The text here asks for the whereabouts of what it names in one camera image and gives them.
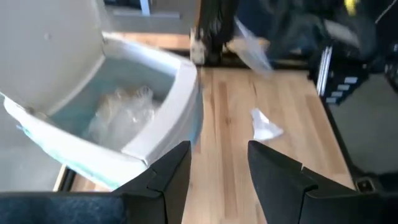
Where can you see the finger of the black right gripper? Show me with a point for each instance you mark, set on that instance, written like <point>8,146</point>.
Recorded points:
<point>392,65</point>
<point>342,77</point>

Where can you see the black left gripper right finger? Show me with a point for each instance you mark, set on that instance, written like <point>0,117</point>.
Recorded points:
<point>311,205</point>

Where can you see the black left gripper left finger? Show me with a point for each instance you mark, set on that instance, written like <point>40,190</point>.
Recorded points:
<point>93,208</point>

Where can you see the clear plastic wrap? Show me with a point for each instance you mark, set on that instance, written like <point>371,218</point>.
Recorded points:
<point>124,118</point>

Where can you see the white swing bin lid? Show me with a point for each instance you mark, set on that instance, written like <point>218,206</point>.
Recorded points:
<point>46,46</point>

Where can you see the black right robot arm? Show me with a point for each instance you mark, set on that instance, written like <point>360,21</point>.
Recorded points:
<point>390,28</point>

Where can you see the black glove with green cuff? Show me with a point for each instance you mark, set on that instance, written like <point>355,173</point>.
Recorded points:
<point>216,31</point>

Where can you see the white folded paper sheet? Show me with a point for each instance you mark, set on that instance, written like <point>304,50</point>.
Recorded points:
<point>264,127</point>

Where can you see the black aluminium table frame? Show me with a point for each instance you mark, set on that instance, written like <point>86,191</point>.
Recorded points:
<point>292,64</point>

